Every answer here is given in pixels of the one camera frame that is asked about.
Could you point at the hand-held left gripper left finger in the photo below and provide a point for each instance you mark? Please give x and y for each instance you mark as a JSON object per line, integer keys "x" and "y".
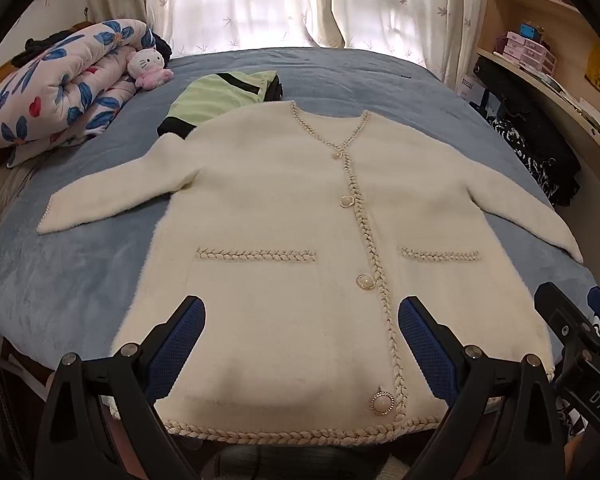
{"x": 180, "y": 345}

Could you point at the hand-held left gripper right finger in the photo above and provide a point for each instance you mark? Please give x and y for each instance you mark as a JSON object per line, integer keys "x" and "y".
{"x": 425, "y": 350}

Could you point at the white fluffy cardigan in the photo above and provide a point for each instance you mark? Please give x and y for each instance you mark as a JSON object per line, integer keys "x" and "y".
{"x": 280, "y": 210}

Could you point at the black hanging clothes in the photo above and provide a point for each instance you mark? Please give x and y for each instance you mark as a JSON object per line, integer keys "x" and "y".
{"x": 530, "y": 120}

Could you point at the dark clothes pile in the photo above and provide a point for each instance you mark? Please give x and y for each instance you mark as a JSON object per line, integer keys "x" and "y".
{"x": 35, "y": 47}

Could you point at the black white spotted garment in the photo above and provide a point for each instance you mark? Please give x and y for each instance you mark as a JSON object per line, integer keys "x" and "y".
{"x": 510, "y": 140}

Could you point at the papers on shelf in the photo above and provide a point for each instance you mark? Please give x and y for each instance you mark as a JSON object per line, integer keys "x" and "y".
{"x": 590, "y": 110}

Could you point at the white cardboard box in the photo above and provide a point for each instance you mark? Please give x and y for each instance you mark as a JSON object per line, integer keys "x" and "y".
{"x": 467, "y": 87}

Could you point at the green garment with black trim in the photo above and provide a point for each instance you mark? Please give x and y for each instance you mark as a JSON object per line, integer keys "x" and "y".
{"x": 215, "y": 97}

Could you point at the pink drawer organizer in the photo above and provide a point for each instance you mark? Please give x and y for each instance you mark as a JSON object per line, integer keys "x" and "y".
{"x": 530, "y": 52}

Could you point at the blue bed blanket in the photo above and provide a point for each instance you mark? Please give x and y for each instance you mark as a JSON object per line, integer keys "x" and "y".
{"x": 380, "y": 85}

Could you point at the small blue box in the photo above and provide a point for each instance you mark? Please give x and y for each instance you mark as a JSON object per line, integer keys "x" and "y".
{"x": 529, "y": 30}

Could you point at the pink white plush cat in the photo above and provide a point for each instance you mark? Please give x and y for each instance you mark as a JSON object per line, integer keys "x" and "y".
{"x": 145, "y": 65}

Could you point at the floral quilt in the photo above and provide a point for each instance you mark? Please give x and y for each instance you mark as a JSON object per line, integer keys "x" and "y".
{"x": 55, "y": 85}

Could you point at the wooden shelf unit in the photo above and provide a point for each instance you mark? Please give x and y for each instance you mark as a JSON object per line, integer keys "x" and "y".
{"x": 555, "y": 15}

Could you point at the sheer floral curtain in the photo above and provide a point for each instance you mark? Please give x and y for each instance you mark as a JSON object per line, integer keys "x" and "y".
{"x": 405, "y": 0}
{"x": 230, "y": 0}

